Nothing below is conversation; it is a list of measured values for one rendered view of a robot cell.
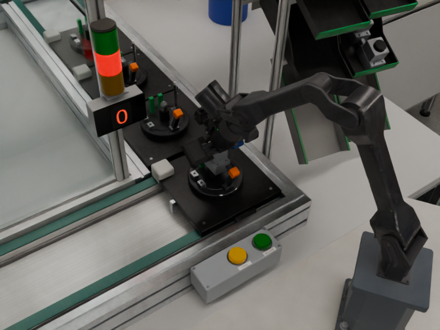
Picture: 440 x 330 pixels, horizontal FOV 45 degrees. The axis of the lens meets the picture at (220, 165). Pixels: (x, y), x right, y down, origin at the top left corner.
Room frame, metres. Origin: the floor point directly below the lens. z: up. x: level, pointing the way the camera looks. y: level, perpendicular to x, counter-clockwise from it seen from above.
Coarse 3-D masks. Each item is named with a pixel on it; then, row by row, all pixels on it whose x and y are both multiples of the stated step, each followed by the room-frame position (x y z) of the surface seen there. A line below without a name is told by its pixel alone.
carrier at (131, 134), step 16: (160, 96) 1.15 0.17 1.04; (176, 96) 1.17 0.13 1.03; (160, 112) 1.10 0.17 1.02; (192, 112) 1.17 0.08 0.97; (128, 128) 1.09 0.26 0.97; (144, 128) 1.07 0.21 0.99; (160, 128) 1.07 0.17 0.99; (176, 128) 1.06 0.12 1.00; (192, 128) 1.10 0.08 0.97; (128, 144) 1.03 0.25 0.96; (144, 144) 1.03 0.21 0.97; (160, 144) 1.03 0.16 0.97; (176, 144) 1.03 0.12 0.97; (144, 160) 0.96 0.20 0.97
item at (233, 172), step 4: (228, 164) 0.87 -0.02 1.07; (228, 168) 0.86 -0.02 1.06; (232, 168) 0.85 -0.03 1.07; (236, 168) 0.85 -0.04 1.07; (232, 172) 0.84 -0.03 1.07; (236, 172) 0.84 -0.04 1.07; (228, 176) 0.85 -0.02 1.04; (232, 176) 0.83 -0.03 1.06; (236, 176) 0.84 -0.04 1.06; (228, 180) 0.85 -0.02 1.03; (232, 180) 0.85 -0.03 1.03; (228, 184) 0.85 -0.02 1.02
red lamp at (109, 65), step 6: (96, 54) 0.87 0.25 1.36; (114, 54) 0.87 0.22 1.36; (96, 60) 0.88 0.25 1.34; (102, 60) 0.87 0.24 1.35; (108, 60) 0.87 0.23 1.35; (114, 60) 0.87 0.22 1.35; (120, 60) 0.89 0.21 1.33; (102, 66) 0.87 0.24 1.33; (108, 66) 0.87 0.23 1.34; (114, 66) 0.87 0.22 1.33; (120, 66) 0.89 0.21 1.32; (102, 72) 0.87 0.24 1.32; (108, 72) 0.87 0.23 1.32; (114, 72) 0.87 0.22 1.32
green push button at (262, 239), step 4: (256, 236) 0.73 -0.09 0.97; (260, 236) 0.73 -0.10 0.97; (264, 236) 0.73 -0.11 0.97; (268, 236) 0.73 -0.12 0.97; (256, 240) 0.72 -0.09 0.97; (260, 240) 0.72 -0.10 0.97; (264, 240) 0.72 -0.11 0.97; (268, 240) 0.72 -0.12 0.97; (256, 244) 0.71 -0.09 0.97; (260, 244) 0.71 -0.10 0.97; (264, 244) 0.71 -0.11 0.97; (268, 244) 0.71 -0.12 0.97; (260, 248) 0.70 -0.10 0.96; (264, 248) 0.70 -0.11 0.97
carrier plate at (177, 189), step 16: (176, 160) 0.97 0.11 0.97; (240, 160) 0.98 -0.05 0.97; (176, 176) 0.91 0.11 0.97; (256, 176) 0.92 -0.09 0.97; (176, 192) 0.86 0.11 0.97; (192, 192) 0.86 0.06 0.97; (240, 192) 0.86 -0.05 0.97; (256, 192) 0.87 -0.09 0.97; (272, 192) 0.87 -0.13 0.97; (192, 208) 0.81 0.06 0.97; (208, 208) 0.81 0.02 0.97; (224, 208) 0.81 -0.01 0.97; (240, 208) 0.81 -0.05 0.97; (192, 224) 0.77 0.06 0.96; (208, 224) 0.76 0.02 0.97; (224, 224) 0.78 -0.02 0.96
